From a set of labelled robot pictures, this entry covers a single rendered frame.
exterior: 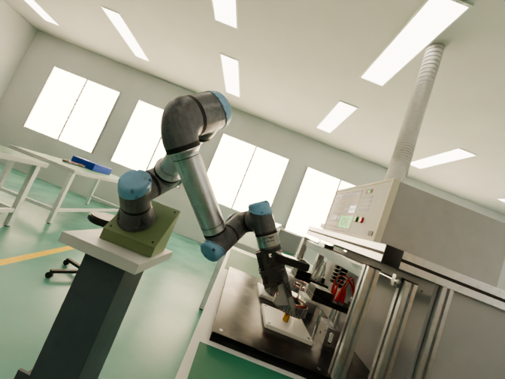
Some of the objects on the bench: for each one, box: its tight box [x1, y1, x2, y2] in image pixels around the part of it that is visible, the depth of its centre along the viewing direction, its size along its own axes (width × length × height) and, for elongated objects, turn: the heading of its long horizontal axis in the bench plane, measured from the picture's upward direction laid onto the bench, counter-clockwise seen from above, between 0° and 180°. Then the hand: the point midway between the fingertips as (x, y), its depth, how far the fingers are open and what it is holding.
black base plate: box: [209, 267, 370, 379], centre depth 87 cm, size 47×64×2 cm
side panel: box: [411, 283, 505, 379], centre depth 56 cm, size 28×3×32 cm, turn 166°
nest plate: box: [261, 303, 313, 346], centre depth 75 cm, size 15×15×1 cm
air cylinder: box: [316, 317, 341, 349], centre depth 75 cm, size 5×8×6 cm
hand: (291, 305), depth 76 cm, fingers closed on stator, 13 cm apart
